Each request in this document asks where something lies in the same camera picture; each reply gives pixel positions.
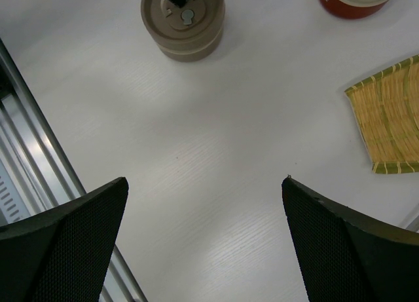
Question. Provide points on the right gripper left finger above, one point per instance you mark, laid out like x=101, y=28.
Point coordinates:
x=63, y=254

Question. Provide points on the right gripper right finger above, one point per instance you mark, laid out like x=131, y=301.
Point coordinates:
x=345, y=255

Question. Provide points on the brown round lid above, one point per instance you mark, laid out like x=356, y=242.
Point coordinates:
x=183, y=28

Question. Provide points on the tan steel lunch bowl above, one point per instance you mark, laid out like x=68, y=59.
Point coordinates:
x=193, y=55

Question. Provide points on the red steel lunch bowl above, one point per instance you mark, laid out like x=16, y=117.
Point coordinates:
x=352, y=9

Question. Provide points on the bamboo woven tray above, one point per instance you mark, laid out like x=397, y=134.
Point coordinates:
x=385, y=107

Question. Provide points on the grey slotted cable duct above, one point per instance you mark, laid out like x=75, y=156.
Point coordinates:
x=13, y=208

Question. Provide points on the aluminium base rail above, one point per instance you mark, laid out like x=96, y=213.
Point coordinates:
x=41, y=172

